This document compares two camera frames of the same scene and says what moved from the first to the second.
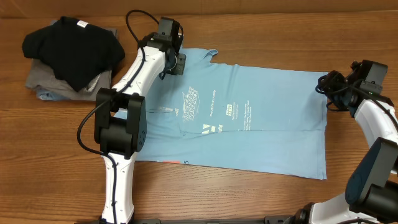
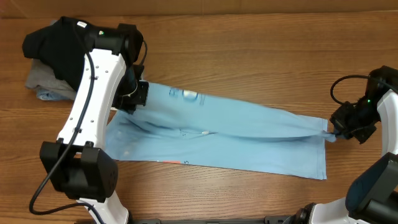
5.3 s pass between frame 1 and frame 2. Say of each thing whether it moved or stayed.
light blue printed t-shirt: moved
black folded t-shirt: stayed
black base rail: stayed
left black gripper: moved
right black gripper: moved
